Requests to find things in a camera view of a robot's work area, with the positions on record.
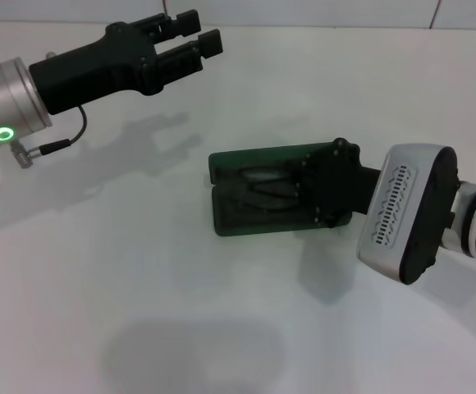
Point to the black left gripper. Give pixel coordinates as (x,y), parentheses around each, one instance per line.
(98,70)

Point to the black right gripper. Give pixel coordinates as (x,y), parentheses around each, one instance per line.
(344,184)

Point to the black glasses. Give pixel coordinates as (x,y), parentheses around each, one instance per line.
(262,191)

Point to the green glasses case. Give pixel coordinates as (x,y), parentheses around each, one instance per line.
(225,221)

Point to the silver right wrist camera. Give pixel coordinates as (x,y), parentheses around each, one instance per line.
(398,213)

